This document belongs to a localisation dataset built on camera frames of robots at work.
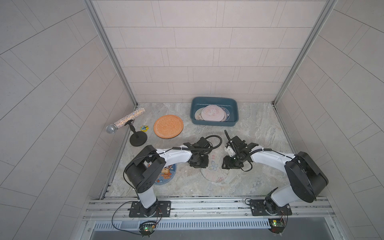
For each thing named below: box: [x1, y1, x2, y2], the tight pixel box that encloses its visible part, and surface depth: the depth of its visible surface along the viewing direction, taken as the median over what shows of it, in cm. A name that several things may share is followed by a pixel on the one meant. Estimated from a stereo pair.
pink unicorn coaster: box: [201, 105, 225, 122], surface depth 111 cm
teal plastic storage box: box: [190, 96, 239, 127], surface depth 111 cm
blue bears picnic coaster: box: [223, 107, 230, 122], surface depth 111 cm
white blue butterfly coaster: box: [200, 152, 229, 183], surface depth 84 cm
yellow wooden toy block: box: [140, 125, 150, 132], surface depth 102 cm
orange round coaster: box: [153, 114, 184, 139], surface depth 104 cm
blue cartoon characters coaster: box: [154, 163, 177, 185], surface depth 83 cm
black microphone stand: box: [124, 119, 148, 147], surface depth 96 cm
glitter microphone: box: [105, 108, 147, 142], surface depth 82 cm
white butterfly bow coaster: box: [194, 107, 204, 121], surface depth 111 cm
